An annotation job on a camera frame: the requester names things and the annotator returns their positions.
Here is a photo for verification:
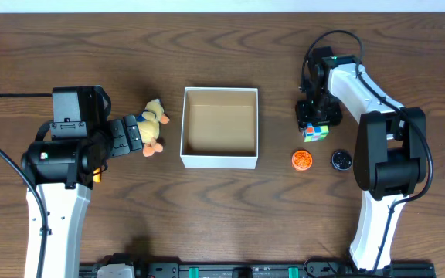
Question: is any colourful puzzle cube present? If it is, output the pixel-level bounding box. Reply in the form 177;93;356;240
303;123;329;142

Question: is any black round gear toy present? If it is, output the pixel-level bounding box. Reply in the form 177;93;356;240
331;150;353;171

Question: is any white cardboard box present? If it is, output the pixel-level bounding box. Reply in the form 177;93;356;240
180;87;259;170

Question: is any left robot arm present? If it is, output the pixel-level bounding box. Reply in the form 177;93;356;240
22;86;142;277

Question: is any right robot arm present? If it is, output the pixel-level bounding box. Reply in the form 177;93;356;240
295;46;428;271

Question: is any yellow plush duck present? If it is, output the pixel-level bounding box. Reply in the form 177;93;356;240
137;99;170;157

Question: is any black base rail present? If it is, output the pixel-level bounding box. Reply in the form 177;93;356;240
78;253;437;278

